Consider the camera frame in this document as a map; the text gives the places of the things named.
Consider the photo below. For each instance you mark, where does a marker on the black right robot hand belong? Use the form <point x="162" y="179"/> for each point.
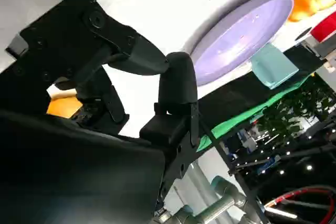
<point x="78" y="169"/>

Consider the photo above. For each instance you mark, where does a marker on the red box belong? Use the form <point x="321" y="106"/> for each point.
<point x="325" y="28"/>

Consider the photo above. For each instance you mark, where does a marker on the pale green mug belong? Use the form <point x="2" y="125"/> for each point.
<point x="273" y="69"/>

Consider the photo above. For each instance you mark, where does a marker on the lilac plate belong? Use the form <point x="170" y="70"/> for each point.
<point x="236" y="43"/>

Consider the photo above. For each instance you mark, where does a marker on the green leafy plant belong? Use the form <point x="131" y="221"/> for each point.
<point x="302" y="103"/>

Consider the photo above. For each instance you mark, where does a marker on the black cloth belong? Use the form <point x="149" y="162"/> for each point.
<point x="231" y="98"/>

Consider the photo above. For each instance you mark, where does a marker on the green cloth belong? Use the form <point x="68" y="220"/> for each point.
<point x="236" y="119"/>

